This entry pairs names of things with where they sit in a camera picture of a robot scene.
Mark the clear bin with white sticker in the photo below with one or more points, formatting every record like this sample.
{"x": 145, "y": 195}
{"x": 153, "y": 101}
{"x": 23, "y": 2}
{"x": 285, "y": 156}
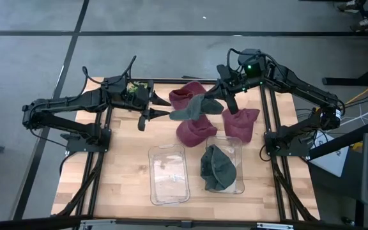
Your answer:
{"x": 169, "y": 169}

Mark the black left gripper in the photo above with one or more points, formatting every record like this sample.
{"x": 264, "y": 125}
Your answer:
{"x": 129, "y": 100}

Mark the black diagonal bar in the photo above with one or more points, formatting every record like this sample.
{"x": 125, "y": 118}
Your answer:
{"x": 343, "y": 140}

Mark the dark green cap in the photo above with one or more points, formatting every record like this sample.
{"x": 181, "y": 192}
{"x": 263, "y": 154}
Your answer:
{"x": 219, "y": 172}
{"x": 193, "y": 110}

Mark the black crossbar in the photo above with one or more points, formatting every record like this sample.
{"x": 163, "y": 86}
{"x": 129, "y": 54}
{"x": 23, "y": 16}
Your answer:
{"x": 27, "y": 223}

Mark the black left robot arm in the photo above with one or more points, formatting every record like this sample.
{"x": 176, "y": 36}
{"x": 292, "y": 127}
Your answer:
{"x": 69, "y": 102}

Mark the black stand foot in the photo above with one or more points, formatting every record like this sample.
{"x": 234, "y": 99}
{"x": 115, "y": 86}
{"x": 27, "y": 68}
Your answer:
{"x": 347, "y": 81}

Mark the silver metal bracket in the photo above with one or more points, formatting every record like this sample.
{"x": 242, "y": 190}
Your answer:
{"x": 275, "y": 226}
{"x": 97, "y": 223}

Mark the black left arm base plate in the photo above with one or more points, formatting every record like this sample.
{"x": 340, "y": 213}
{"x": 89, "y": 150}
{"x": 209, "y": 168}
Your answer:
{"x": 75, "y": 145}

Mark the black aluminium extrusion frame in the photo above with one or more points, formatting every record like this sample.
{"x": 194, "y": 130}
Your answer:
{"x": 161, "y": 80}

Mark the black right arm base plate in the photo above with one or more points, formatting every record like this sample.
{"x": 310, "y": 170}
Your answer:
{"x": 268, "y": 143}

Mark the maroon cap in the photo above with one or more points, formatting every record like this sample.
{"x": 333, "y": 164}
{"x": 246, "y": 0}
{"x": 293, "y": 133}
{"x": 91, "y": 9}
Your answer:
{"x": 180, "y": 97}
{"x": 240, "y": 124}
{"x": 193, "y": 132}

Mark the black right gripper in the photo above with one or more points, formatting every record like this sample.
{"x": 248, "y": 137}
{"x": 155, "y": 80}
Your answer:
{"x": 235, "y": 83}

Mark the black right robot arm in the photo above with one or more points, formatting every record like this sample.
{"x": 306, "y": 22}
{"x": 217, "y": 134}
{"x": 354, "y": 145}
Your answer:
{"x": 305, "y": 89}

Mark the small green artificial plant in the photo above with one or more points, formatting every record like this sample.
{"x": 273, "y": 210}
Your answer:
{"x": 133, "y": 87}

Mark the small yellow object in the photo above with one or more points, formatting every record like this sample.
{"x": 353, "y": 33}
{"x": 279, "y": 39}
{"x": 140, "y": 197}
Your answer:
{"x": 357, "y": 145}

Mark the person's shoe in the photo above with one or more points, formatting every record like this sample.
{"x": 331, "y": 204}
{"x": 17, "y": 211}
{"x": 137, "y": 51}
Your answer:
{"x": 361, "y": 25}
{"x": 347, "y": 5}

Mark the white box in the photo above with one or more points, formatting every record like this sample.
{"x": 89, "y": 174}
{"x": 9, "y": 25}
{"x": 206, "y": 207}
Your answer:
{"x": 332, "y": 161}

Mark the clear plastic bin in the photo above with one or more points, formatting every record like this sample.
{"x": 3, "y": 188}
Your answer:
{"x": 239, "y": 153}

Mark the black caster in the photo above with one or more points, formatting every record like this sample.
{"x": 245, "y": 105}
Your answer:
{"x": 347, "y": 220}

